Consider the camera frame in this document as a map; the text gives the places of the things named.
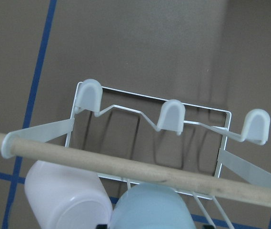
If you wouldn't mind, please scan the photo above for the light blue plastic cup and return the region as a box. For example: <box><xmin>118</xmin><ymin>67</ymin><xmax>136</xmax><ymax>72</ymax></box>
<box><xmin>109</xmin><ymin>184</ymin><xmax>196</xmax><ymax>229</ymax></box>

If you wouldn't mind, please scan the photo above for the pink plastic cup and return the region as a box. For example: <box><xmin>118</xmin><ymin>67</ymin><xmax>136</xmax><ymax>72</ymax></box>
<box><xmin>24</xmin><ymin>161</ymin><xmax>112</xmax><ymax>229</ymax></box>

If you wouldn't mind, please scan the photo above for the white wire cup rack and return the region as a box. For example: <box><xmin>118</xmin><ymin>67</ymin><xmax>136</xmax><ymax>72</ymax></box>
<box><xmin>0</xmin><ymin>87</ymin><xmax>271</xmax><ymax>229</ymax></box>

